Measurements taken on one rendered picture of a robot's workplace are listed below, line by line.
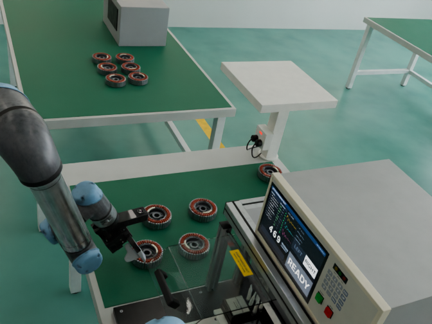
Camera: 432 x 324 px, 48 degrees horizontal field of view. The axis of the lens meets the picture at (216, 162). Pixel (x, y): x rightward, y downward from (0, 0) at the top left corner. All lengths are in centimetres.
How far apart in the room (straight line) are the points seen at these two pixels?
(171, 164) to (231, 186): 29
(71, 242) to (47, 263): 148
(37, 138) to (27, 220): 194
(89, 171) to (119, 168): 13
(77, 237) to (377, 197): 75
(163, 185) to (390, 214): 107
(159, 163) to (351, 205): 114
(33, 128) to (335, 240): 68
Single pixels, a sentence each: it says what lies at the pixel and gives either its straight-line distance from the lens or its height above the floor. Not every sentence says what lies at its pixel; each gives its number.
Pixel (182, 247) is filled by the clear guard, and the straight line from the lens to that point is 132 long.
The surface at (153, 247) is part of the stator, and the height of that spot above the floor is 78.
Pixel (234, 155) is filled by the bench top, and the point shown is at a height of 75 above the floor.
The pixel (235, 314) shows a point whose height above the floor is 92.
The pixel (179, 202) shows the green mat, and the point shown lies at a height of 75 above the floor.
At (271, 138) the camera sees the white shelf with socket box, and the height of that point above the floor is 88.
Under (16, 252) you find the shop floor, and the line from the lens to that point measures 279.
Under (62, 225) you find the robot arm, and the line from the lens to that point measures 120.
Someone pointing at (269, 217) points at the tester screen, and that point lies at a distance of 126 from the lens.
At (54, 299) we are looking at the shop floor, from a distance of 256.
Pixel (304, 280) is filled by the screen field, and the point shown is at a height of 117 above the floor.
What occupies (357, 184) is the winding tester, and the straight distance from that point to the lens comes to 129.
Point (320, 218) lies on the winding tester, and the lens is 113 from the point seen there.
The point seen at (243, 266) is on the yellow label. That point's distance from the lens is 131.
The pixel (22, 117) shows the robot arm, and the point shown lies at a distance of 106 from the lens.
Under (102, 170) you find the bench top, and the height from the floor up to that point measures 75.
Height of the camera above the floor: 200
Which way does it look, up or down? 34 degrees down
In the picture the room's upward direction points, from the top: 12 degrees clockwise
